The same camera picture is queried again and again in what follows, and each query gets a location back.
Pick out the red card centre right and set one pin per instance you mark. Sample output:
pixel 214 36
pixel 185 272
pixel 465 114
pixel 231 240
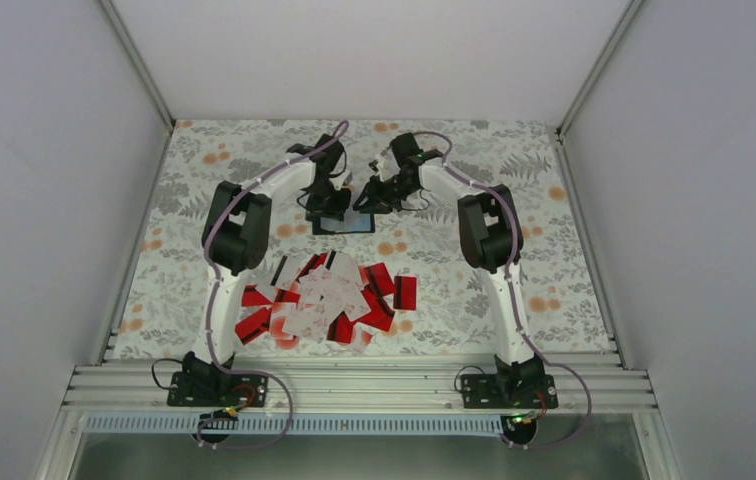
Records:
pixel 379 280

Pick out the red card lower right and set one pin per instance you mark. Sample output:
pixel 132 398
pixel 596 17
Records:
pixel 380 316

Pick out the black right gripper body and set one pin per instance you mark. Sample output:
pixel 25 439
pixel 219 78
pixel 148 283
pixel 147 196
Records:
pixel 395 190

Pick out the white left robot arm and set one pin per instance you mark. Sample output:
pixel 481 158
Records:
pixel 236 234

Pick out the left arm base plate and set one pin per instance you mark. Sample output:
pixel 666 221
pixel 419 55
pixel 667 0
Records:
pixel 239 391

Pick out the white floral card centre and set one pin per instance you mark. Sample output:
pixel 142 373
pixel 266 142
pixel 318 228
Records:
pixel 320 284

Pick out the floral patterned table mat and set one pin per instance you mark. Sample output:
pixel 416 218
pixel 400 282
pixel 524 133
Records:
pixel 168 293

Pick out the red card far right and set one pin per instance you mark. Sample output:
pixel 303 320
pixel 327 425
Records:
pixel 405 295

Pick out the slotted cable duct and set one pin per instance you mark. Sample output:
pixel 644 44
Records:
pixel 299 424

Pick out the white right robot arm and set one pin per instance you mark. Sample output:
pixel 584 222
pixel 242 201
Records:
pixel 490 240

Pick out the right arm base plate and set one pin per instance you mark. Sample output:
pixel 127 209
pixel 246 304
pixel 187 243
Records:
pixel 486 391

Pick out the black card holder wallet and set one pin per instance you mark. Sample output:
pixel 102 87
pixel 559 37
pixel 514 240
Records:
pixel 351 223

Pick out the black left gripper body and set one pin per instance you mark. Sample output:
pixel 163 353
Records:
pixel 324 202

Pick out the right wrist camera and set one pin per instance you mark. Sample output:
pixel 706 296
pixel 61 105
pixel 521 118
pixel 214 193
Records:
pixel 380 167

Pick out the aluminium frame post right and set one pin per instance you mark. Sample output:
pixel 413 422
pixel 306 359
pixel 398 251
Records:
pixel 622 26

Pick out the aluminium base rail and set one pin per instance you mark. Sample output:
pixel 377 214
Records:
pixel 381 385

